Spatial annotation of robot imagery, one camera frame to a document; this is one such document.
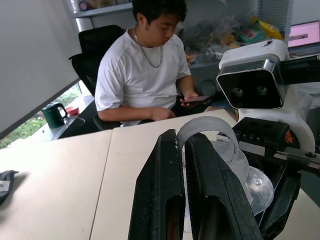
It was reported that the man in white t-shirt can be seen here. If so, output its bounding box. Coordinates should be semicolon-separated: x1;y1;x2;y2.
94;0;218;128

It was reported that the red bowl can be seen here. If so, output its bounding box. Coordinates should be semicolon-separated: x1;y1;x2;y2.
65;106;80;117

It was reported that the clear plastic measuring cup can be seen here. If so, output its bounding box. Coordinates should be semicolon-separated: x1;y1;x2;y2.
243;166;275;216

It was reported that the black office chair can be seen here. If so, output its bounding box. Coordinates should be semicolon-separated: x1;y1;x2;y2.
68;24;156;132

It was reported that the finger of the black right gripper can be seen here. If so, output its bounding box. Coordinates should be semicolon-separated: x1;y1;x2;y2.
258;164;302;238

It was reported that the pink laptop screen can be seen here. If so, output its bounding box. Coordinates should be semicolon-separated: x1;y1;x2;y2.
287;20;320;49

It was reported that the man's left hand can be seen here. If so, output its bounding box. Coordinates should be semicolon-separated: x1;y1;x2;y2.
180;91;201;108

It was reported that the pile of bagged toys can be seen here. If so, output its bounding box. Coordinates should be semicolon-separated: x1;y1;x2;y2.
179;13;286;66

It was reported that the dark grey cloth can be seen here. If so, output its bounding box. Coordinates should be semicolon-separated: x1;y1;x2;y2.
0;169;20;206

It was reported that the black smartphone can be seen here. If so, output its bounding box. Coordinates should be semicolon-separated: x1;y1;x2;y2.
179;95;212;107

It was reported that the green electric kettle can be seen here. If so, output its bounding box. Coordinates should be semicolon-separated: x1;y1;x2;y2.
41;101;69;130

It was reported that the white wall shelf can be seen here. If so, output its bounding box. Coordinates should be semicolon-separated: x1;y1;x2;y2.
71;0;134;19

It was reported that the man's right hand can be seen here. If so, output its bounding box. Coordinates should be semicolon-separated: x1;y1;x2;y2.
151;107;177;122

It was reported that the white cable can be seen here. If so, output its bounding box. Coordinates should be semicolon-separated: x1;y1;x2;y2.
66;115;86;126

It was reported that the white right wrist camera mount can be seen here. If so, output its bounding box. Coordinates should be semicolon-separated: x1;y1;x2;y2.
216;39;316;153

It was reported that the frosted translucent plastic cup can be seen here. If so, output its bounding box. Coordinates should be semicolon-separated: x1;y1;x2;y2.
176;116;251;236

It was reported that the silver chain necklace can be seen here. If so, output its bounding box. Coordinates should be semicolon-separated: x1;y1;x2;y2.
134;26;164;68

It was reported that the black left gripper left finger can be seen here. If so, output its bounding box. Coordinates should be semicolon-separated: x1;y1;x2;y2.
127;129;187;240

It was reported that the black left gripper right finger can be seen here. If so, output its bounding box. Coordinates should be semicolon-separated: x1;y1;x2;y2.
184;132;263;240

